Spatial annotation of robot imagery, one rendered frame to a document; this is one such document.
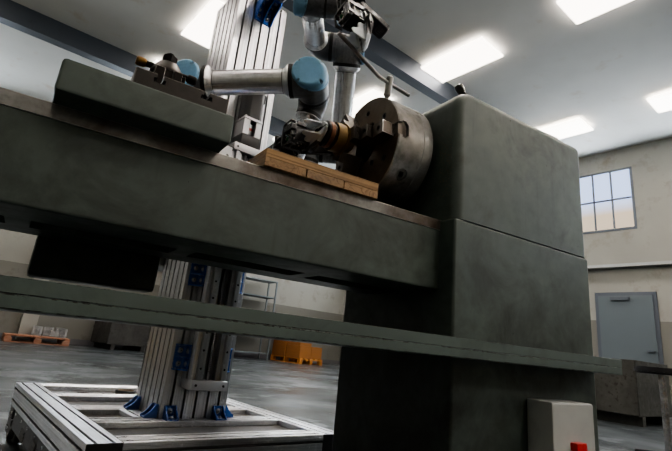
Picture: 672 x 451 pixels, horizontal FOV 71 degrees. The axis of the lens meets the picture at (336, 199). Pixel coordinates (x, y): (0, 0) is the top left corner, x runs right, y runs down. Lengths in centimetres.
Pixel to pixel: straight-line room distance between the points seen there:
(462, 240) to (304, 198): 44
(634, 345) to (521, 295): 987
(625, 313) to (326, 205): 1047
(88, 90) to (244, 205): 35
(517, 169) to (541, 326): 45
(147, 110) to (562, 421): 119
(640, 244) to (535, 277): 1006
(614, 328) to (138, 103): 1093
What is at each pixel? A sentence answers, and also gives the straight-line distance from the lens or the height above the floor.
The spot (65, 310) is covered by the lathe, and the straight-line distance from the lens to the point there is 75.
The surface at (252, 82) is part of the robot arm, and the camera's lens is 163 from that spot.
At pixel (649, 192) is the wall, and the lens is 1172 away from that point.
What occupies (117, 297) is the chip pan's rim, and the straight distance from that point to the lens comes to 76.
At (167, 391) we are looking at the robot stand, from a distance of 184.
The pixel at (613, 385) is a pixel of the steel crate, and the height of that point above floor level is 41.
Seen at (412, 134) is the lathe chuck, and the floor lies 109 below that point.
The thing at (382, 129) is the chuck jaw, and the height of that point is 108.
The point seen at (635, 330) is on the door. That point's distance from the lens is 1125.
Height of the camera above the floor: 51
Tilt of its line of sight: 18 degrees up
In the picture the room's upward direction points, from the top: 6 degrees clockwise
